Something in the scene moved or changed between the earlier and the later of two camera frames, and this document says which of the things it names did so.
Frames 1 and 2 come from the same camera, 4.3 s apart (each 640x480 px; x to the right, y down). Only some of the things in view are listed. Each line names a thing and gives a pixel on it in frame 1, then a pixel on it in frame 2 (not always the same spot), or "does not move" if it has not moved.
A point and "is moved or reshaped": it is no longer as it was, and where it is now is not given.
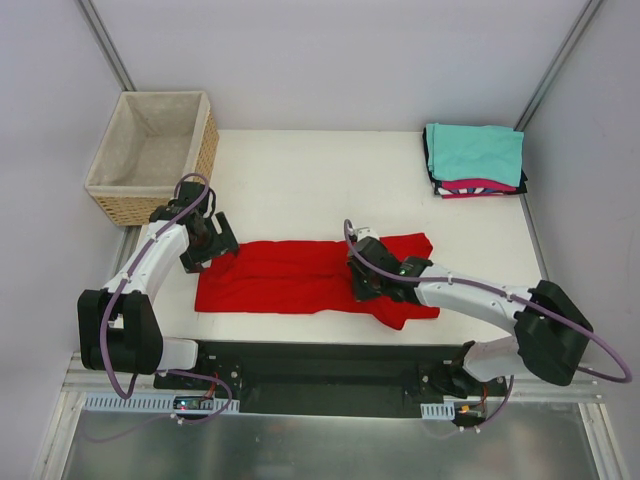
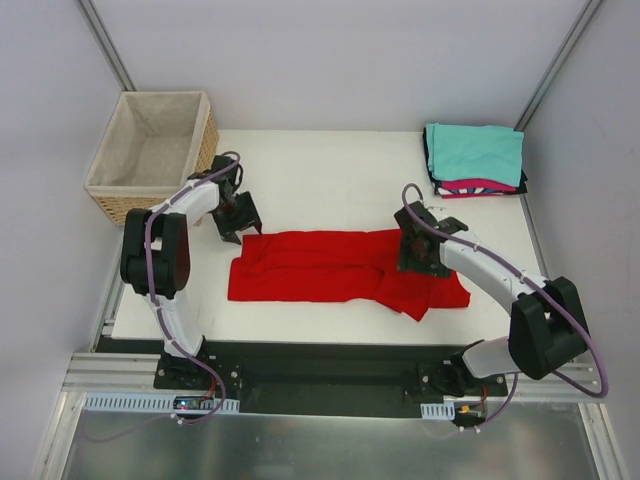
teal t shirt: [468, 151] does not move
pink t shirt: [474, 188] does not move
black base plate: [357, 379] does not move
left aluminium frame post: [108, 46] does not move
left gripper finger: [227, 232] -> [251, 212]
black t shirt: [520, 190] does not move
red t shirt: [279, 277] is moved or reshaped
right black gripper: [364, 282] -> [417, 251]
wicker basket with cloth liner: [154, 139] does not move
